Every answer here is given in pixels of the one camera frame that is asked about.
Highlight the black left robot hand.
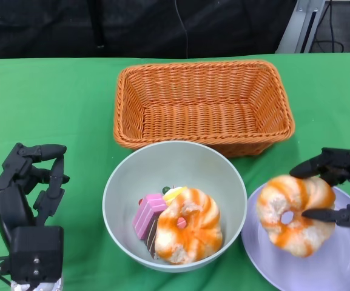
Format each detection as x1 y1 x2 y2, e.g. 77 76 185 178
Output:
0 142 71 240

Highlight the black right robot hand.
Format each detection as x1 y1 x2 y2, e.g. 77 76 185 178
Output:
289 147 350 237

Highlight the orange swirl doughnut bread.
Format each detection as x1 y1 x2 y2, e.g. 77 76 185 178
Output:
256 175 337 258

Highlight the orange swirl bread pink piece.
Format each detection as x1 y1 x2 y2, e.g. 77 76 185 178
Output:
155 187 224 265

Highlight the pale grey-green bowl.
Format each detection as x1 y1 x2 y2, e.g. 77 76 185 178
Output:
102 141 248 273

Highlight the white round plate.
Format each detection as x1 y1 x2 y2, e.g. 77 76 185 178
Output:
240 185 350 291

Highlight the pink striped chocolate cake slice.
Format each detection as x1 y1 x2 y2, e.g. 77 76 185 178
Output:
133 193 168 260

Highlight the orange wicker basket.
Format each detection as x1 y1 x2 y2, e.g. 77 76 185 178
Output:
113 59 295 158

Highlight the small yellow cream cake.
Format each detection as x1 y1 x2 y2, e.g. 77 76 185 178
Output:
161 185 187 202

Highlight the black curtain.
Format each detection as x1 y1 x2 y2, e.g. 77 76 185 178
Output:
0 0 297 60

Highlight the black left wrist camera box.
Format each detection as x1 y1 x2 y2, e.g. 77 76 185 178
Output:
9 226 64 284

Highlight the grey aluminium frame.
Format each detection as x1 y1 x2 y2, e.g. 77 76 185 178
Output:
276 0 327 55

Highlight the black floor cable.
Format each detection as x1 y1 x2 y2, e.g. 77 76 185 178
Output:
311 0 345 53

